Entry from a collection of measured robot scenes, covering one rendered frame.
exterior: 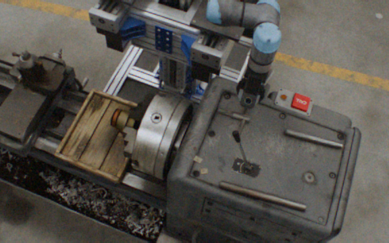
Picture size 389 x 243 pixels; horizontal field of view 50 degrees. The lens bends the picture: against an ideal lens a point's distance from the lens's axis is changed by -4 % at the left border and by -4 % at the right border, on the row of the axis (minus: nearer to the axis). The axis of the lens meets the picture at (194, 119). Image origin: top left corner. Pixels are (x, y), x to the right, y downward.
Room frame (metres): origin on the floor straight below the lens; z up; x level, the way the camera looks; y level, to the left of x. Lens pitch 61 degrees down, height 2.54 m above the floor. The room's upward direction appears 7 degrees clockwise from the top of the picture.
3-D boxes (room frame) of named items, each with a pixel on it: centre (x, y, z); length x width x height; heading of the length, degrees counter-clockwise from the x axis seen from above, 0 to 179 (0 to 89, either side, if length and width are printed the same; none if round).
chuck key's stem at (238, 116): (0.75, -0.13, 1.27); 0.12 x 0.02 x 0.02; 78
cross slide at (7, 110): (0.91, 0.73, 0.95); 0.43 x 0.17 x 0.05; 165
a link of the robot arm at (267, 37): (0.80, -0.17, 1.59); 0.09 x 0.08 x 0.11; 177
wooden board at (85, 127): (0.80, 0.38, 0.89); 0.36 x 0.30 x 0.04; 165
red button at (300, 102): (0.83, -0.37, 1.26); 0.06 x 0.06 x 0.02; 75
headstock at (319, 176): (0.65, -0.27, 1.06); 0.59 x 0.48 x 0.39; 75
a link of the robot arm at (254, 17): (0.90, -0.16, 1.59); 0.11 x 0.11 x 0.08; 87
